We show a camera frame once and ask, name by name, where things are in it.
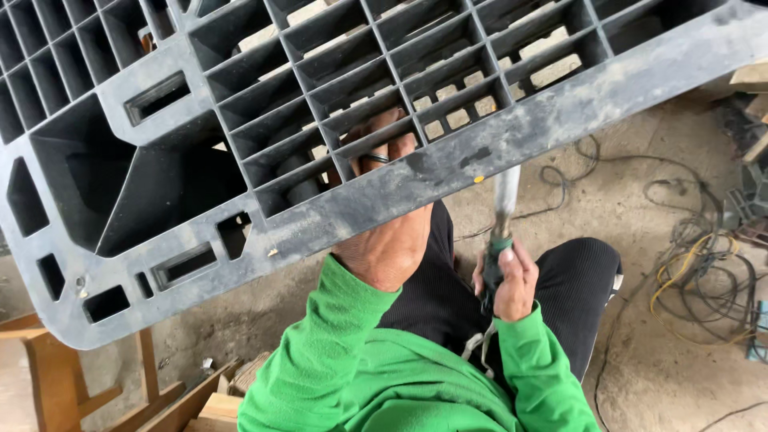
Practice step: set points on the person's left hand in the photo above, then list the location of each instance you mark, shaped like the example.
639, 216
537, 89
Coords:
384, 240

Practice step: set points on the person's right hand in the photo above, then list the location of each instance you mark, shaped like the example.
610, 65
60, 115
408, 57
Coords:
510, 285

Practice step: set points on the person's left fingers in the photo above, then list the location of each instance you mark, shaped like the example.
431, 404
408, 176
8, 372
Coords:
384, 144

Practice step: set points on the black plastic pallet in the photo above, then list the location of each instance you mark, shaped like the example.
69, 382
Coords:
288, 120

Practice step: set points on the person's black trousers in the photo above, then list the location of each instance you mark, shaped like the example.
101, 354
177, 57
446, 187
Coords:
540, 288

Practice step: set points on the pile of wood offcuts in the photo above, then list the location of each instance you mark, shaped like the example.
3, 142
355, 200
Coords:
216, 402

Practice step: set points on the heap of scrap materials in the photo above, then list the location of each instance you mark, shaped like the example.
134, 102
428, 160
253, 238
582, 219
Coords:
747, 144

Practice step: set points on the wooden stool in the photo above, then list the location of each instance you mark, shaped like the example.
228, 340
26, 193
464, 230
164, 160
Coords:
66, 372

